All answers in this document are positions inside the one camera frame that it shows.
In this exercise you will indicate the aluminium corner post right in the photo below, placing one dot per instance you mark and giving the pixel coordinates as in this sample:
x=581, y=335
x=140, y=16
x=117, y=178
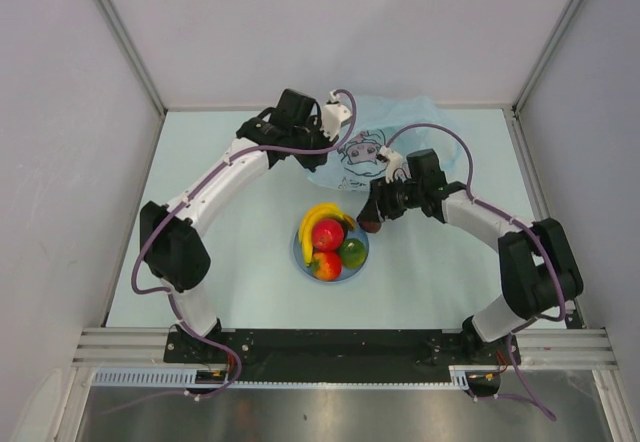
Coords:
x=557, y=34

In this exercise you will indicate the green yellow fake citrus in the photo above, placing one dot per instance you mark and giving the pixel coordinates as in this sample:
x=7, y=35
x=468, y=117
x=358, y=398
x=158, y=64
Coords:
x=352, y=253

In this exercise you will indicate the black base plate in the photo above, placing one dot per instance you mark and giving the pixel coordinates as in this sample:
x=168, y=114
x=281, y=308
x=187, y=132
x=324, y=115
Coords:
x=350, y=357

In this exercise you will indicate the aluminium right side rail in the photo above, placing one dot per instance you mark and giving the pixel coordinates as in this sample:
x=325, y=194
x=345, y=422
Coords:
x=534, y=190

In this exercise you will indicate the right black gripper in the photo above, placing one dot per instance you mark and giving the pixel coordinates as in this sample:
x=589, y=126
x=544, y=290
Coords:
x=380, y=195

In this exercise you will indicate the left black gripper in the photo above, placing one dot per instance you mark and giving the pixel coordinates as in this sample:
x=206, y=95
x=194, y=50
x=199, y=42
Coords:
x=313, y=162

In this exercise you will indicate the aluminium corner post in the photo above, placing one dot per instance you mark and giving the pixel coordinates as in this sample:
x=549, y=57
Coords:
x=131, y=54
x=557, y=34

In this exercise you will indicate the brown round fake fruit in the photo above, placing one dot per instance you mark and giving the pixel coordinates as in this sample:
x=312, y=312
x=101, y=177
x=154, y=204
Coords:
x=371, y=226

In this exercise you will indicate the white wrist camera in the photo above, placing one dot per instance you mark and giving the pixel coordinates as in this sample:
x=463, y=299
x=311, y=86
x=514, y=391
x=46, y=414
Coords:
x=334, y=115
x=396, y=168

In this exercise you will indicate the aluminium front rail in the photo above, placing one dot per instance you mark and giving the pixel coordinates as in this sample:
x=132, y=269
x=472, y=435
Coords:
x=553, y=349

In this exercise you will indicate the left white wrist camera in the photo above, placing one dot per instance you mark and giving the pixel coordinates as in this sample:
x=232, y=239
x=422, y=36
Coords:
x=334, y=115

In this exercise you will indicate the blue plastic plate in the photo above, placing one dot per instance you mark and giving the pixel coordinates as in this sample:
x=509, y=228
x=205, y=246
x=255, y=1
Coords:
x=346, y=273

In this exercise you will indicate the light blue printed plastic bag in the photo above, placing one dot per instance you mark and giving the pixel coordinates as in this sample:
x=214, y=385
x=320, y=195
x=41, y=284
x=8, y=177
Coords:
x=355, y=163

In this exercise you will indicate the orange fake persimmon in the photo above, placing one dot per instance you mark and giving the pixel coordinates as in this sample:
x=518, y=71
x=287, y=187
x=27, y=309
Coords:
x=326, y=266

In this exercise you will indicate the yellow fake banana bunch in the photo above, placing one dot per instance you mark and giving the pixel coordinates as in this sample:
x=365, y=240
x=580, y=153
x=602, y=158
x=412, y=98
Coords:
x=321, y=211

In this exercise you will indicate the white slotted cable duct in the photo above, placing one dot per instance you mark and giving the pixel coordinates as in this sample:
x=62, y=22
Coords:
x=205, y=380

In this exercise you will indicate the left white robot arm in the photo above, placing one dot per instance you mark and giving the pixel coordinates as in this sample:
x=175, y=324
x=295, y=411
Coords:
x=173, y=259

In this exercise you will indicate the red fake fruit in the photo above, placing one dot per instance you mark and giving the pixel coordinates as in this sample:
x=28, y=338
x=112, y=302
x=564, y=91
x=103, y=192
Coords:
x=327, y=235

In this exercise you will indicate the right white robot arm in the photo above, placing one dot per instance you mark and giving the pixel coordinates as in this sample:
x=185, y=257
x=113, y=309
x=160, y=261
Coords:
x=538, y=270

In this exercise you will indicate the aluminium corner post left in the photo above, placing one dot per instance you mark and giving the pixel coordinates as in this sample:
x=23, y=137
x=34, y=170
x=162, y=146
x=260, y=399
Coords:
x=131, y=54

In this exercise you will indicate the aluminium rail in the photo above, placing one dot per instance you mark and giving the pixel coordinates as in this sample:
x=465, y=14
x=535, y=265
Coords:
x=534, y=190
x=553, y=349

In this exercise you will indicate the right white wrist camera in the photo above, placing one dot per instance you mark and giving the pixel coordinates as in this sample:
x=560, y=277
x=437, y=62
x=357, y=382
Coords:
x=396, y=168

